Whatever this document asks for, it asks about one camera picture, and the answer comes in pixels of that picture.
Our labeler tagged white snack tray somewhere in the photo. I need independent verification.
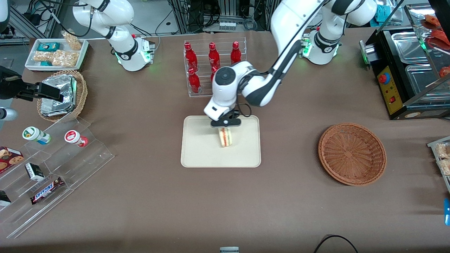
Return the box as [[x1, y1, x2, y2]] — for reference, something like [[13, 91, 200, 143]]
[[25, 38, 89, 71]]

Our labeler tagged clear acrylic bottle rack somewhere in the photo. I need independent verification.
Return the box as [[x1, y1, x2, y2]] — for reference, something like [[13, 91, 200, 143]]
[[184, 38, 246, 98]]

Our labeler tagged green lidded yogurt cup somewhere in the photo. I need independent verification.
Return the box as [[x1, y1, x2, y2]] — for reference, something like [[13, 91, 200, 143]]
[[22, 126, 51, 145]]

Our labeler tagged clear acrylic stepped display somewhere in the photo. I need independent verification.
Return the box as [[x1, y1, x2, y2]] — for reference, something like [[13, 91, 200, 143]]
[[0, 116, 115, 239]]

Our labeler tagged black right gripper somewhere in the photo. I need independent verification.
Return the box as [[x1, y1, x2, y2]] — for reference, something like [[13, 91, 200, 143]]
[[0, 67, 64, 102]]

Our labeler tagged Snickers chocolate bar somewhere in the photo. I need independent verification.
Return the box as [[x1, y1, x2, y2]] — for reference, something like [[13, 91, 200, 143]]
[[30, 177, 65, 205]]

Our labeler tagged black small carton box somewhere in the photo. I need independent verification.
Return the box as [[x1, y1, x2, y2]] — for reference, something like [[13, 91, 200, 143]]
[[25, 163, 45, 182]]

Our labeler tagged triangle sandwich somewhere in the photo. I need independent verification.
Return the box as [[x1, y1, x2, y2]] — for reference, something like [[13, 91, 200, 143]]
[[218, 127, 233, 148]]

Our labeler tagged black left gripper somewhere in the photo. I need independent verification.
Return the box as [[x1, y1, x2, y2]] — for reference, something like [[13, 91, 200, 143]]
[[211, 110, 242, 127]]

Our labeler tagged rice cracker bag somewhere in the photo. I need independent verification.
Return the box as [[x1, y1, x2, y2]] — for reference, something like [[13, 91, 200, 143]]
[[33, 51, 53, 63], [53, 50, 79, 67], [63, 30, 83, 51]]

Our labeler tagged aluminium foil container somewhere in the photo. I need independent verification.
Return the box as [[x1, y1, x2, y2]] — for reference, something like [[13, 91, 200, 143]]
[[40, 74, 77, 117]]

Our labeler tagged black floor cable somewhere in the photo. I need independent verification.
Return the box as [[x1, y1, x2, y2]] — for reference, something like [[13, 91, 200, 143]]
[[313, 235, 359, 253]]

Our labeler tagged black food warmer appliance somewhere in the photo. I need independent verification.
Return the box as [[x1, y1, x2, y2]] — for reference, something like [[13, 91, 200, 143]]
[[359, 0, 450, 121]]

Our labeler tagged beige plastic tray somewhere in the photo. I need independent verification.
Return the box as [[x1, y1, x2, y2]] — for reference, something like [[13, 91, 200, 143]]
[[180, 115, 261, 168]]

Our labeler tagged cookie box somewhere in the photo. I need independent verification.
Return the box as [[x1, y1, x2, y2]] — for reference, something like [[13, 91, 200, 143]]
[[0, 146, 24, 174]]

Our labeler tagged large brown wicker basket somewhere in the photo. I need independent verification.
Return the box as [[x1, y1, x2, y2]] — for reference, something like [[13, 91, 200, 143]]
[[318, 122, 387, 186]]

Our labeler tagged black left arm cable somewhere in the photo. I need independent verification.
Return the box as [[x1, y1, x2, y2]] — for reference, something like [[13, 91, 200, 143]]
[[237, 0, 324, 118]]

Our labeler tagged small light wicker basket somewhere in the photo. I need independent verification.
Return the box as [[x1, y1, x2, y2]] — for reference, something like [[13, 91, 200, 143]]
[[37, 70, 88, 123]]

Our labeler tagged steel food pan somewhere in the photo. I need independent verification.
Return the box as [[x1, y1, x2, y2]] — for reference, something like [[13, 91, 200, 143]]
[[405, 64, 447, 102], [391, 32, 433, 64]]

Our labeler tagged red strawberry yogurt cup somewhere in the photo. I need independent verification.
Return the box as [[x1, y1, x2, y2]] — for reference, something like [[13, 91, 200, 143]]
[[64, 130, 88, 147]]

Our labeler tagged white tray with crackers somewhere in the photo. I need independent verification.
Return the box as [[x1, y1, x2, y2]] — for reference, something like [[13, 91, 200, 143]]
[[427, 136, 450, 194]]

